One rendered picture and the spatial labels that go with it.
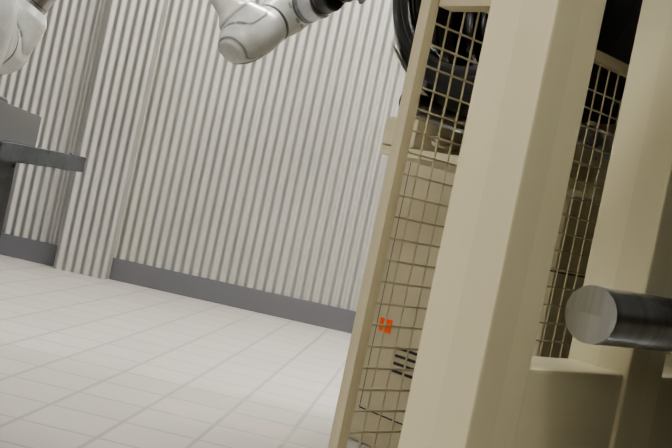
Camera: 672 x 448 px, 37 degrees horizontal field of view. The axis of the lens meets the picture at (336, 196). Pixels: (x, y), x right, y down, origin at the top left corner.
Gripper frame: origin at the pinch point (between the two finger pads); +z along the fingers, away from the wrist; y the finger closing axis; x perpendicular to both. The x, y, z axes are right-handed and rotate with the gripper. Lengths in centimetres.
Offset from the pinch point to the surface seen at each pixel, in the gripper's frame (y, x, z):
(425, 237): 59, 49, -37
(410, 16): -11.7, 17.6, 17.9
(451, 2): -59, 42, 66
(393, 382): 59, 90, -48
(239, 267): 192, 26, -279
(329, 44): 207, -94, -229
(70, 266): 128, 28, -346
